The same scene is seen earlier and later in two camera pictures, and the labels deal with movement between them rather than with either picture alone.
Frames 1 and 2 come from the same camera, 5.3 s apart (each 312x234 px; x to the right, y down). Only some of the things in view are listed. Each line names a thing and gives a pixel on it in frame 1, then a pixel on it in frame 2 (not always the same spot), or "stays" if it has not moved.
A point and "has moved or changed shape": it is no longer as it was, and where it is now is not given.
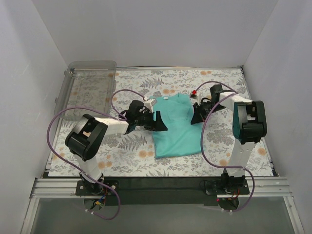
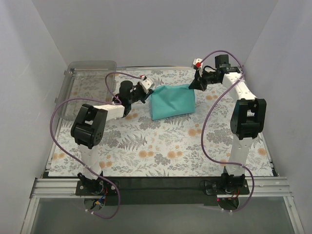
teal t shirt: x=182 y=137 has moved or changed shape
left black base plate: x=85 y=188 stays
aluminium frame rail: x=273 y=187 stays
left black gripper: x=153 y=121 to x=144 y=92
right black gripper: x=202 y=110 to x=198 y=81
